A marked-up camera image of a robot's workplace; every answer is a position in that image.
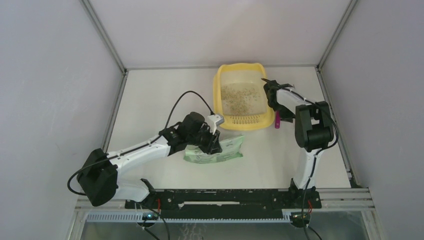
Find right black camera cable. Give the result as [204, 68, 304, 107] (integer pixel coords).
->
[260, 77, 340, 240]

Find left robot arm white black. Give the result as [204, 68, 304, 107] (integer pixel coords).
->
[73, 112, 225, 209]

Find white slotted cable duct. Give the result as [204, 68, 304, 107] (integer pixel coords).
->
[85, 211, 292, 223]

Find green cat litter bag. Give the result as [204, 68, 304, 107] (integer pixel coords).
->
[183, 135, 245, 164]

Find scattered clean litter grains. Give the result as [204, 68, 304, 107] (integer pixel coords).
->
[220, 84, 263, 116]

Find yellow plastic litter box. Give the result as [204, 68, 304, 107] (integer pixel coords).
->
[213, 63, 275, 131]

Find black camera cable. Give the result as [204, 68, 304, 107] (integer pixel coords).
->
[260, 77, 340, 240]
[66, 90, 216, 197]

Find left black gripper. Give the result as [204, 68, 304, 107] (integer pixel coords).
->
[187, 124, 222, 156]

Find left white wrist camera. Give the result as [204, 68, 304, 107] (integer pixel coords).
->
[205, 114, 225, 135]

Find pink plastic litter scoop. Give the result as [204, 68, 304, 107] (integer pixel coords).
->
[274, 111, 281, 129]

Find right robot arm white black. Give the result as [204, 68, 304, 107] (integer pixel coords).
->
[262, 78, 339, 208]

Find left black camera cable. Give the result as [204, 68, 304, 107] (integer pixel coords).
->
[66, 90, 216, 197]

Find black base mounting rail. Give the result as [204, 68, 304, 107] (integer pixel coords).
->
[124, 188, 322, 220]

